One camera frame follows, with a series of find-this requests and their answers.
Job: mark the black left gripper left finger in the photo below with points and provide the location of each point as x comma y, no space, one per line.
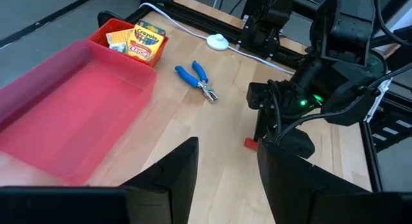
167,192

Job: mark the red eraser block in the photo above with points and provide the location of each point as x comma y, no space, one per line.
250,144

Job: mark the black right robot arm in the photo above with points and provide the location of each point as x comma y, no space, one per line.
347,24

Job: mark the small red plastic basket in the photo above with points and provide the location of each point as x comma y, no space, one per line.
109,26

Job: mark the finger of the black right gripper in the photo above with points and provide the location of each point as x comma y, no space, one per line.
261,127
297,143

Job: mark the large pink plastic tray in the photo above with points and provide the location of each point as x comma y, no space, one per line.
74,114

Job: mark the yellow crayon box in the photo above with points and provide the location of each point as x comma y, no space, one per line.
146,40

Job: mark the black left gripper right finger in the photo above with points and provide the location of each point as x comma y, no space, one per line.
299,195

